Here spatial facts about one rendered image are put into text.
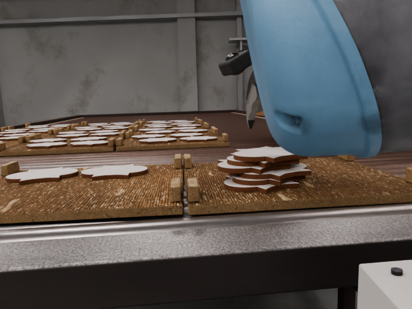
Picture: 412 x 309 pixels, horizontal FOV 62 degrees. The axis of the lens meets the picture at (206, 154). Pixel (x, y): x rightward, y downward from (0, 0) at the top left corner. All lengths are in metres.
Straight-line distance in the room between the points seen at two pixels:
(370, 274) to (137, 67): 6.25
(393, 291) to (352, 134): 0.15
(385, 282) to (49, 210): 0.45
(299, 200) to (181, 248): 0.21
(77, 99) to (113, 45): 1.16
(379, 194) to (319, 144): 0.45
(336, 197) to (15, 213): 0.49
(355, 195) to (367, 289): 0.31
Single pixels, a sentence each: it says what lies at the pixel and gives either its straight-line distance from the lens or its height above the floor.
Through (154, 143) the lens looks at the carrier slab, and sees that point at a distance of 1.31.
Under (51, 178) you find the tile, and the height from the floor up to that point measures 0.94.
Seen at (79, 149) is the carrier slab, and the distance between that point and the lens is 1.30.
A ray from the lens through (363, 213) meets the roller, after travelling 0.59.
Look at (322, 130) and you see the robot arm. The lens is 0.16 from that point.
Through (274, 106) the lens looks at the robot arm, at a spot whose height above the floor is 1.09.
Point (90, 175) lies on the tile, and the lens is 0.77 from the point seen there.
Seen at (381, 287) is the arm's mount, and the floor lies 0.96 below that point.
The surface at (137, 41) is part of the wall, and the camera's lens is 6.50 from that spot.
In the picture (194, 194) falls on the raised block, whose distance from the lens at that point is 0.54.
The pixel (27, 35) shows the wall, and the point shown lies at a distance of 7.17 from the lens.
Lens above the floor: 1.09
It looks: 9 degrees down
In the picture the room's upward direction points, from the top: 2 degrees counter-clockwise
